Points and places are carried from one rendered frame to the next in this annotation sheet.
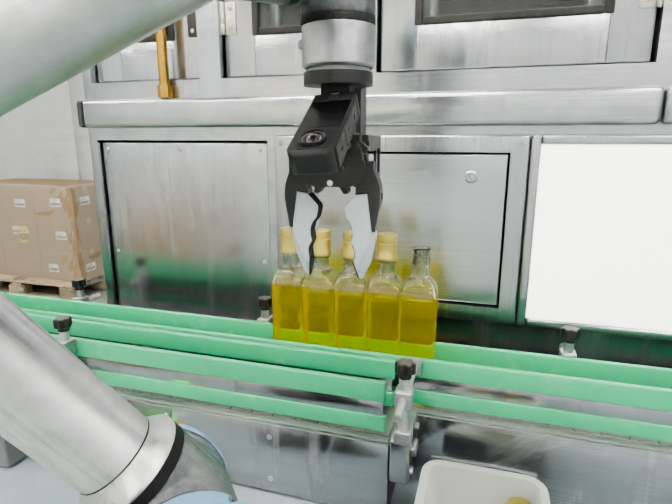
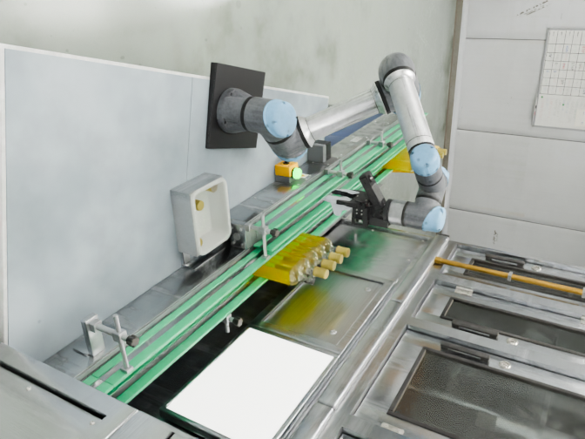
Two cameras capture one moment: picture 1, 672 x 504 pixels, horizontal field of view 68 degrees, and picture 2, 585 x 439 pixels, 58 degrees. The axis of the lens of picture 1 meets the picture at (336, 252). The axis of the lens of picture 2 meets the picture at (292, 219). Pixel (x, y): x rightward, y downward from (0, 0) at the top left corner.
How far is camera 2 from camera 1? 1.34 m
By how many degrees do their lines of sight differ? 44
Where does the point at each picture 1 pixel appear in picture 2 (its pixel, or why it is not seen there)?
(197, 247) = (358, 252)
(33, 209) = not seen: hidden behind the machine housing
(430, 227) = (317, 313)
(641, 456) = (181, 294)
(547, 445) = (205, 274)
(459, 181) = (333, 327)
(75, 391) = (332, 120)
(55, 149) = not seen: hidden behind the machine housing
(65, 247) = not seen: hidden behind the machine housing
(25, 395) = (338, 110)
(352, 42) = (396, 205)
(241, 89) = (425, 283)
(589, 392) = (218, 294)
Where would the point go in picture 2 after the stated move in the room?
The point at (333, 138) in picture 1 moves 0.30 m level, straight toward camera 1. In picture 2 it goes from (368, 179) to (357, 86)
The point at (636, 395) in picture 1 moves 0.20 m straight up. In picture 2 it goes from (206, 305) to (262, 323)
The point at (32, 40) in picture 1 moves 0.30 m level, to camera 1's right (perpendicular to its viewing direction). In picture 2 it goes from (401, 107) to (360, 166)
